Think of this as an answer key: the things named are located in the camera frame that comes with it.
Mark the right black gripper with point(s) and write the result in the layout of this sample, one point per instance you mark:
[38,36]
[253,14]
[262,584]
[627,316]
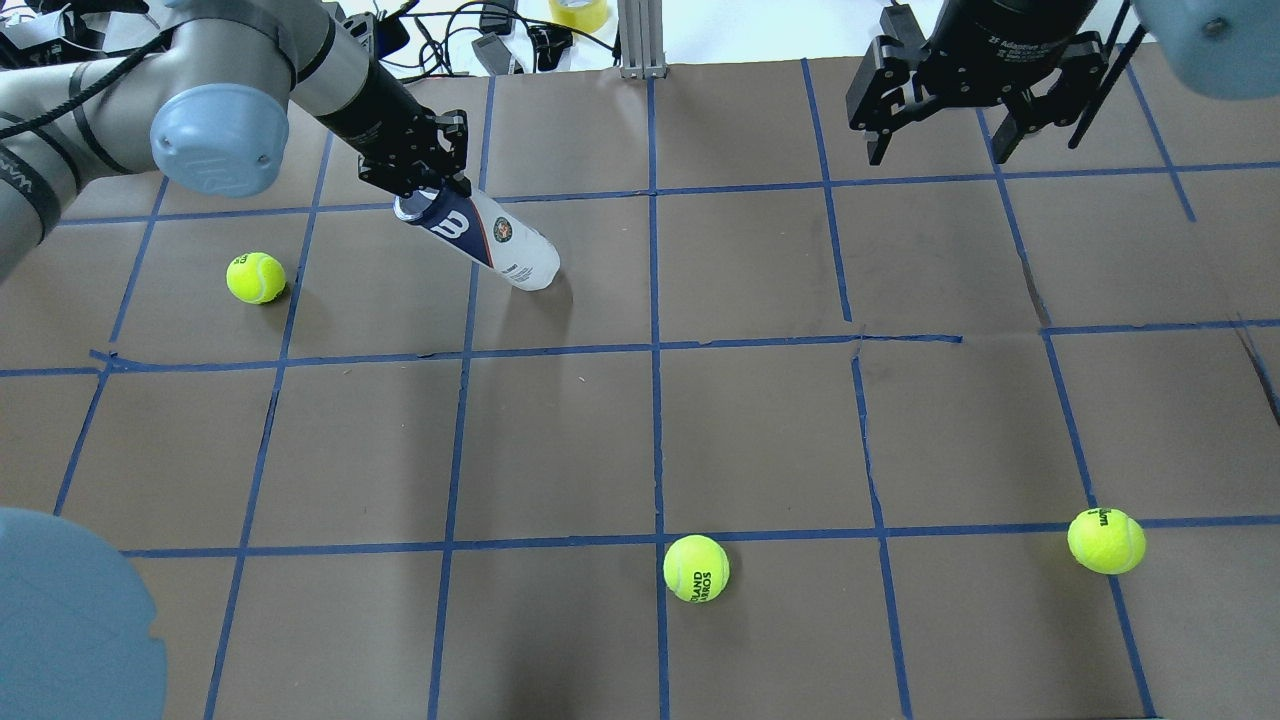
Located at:
[1003,35]

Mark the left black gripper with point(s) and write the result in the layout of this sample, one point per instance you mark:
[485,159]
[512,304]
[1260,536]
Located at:
[368,108]

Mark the white blue tennis ball can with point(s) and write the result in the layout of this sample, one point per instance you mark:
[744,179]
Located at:
[491,236]

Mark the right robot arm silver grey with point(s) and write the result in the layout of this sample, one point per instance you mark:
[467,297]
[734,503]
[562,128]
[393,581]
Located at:
[1221,49]

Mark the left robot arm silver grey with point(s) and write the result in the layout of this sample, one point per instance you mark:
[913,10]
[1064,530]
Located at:
[205,102]

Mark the tennis ball near left gripper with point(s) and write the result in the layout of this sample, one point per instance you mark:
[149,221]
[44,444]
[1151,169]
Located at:
[255,278]

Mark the tennis ball Roland Garros centre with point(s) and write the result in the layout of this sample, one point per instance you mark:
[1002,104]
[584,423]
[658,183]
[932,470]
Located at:
[696,569]

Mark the tennis ball Wilson right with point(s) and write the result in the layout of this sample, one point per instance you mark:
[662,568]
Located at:
[1108,541]

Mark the grey small adapter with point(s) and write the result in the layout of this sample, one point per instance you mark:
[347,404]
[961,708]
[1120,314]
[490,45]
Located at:
[495,57]

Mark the yellow tape roll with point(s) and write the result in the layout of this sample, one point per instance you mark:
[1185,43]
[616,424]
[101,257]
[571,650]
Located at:
[586,16]

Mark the aluminium frame post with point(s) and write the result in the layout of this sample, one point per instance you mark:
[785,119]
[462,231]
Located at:
[640,40]

